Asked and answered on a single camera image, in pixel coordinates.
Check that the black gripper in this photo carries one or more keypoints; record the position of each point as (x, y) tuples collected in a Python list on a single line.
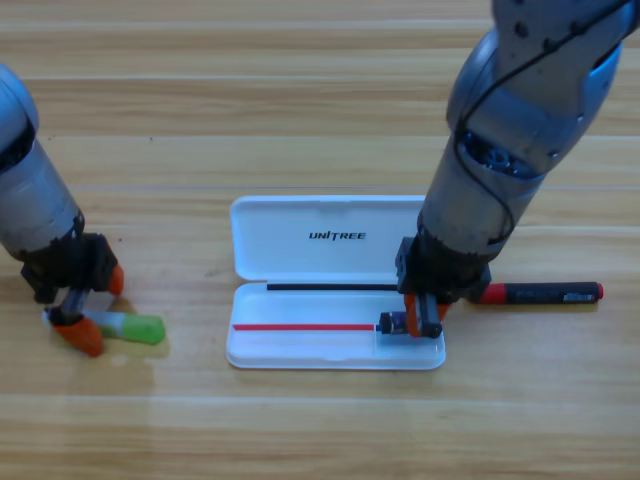
[(440, 272), (75, 265)]

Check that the dark blue eraser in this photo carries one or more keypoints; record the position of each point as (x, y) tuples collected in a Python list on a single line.
[(392, 322)]

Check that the red and black marker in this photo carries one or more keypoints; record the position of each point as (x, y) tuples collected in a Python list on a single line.
[(545, 293)]

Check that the white Unitree pencil case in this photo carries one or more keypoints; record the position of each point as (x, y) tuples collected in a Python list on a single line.
[(300, 250)]

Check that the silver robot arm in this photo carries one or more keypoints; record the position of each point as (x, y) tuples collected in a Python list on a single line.
[(30, 200), (525, 125)]

